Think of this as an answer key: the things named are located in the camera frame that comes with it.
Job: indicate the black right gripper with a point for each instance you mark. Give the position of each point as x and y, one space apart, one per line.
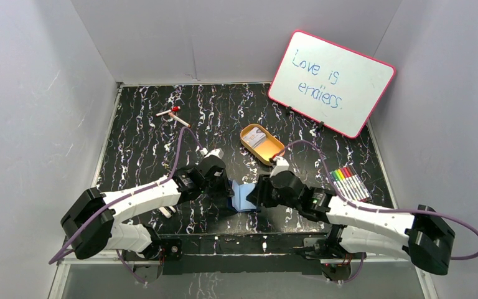
261 193

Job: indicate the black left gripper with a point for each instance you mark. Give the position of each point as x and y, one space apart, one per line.
223 188

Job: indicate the blue leather card holder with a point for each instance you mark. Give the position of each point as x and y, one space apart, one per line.
238 202

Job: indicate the silver credit card stack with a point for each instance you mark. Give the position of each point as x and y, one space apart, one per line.
255 137

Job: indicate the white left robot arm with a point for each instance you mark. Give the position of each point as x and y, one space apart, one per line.
97 221

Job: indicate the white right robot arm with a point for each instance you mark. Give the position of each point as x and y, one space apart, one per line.
360 228

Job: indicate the yellow oval tray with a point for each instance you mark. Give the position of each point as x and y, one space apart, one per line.
265 151

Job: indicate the coloured marker pen set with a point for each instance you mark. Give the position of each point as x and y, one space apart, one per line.
346 180

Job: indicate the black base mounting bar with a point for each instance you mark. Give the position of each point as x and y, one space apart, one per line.
243 251

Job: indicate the orange capped marker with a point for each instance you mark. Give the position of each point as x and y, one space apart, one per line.
178 119

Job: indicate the red capped marker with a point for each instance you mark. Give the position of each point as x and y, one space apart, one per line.
172 110

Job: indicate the pink framed whiteboard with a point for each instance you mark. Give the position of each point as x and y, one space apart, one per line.
329 83

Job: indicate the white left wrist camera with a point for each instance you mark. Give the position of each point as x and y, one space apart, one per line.
218 152

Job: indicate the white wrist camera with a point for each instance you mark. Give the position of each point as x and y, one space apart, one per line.
280 164
218 152

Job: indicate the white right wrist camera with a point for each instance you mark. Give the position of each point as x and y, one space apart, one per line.
280 164

